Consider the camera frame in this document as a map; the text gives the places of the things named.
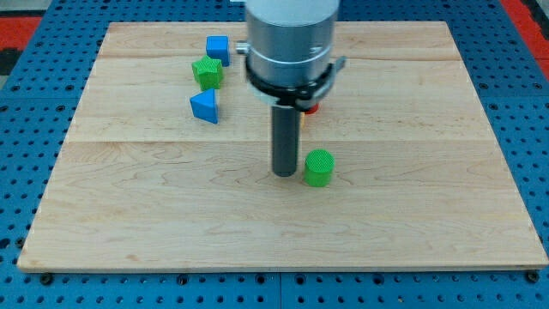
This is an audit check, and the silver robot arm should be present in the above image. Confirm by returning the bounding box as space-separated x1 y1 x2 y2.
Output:
242 0 347 112

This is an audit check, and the green star block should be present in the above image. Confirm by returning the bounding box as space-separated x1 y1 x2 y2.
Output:
191 55 224 91

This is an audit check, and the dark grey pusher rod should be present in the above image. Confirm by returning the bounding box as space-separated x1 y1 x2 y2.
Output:
271 107 301 177

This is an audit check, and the green cylinder block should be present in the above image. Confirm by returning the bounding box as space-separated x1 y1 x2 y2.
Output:
304 148 335 187

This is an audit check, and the yellow block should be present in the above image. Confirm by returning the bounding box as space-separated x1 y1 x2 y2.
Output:
299 112 305 129

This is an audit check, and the red block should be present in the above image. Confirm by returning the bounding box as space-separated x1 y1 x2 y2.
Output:
305 103 320 115

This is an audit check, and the blue triangle block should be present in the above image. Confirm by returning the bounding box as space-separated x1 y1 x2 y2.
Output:
190 88 219 124

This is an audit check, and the blue cube block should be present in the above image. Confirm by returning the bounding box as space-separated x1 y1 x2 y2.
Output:
206 35 231 67

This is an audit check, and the wooden board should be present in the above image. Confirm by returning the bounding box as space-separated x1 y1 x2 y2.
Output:
17 21 548 273

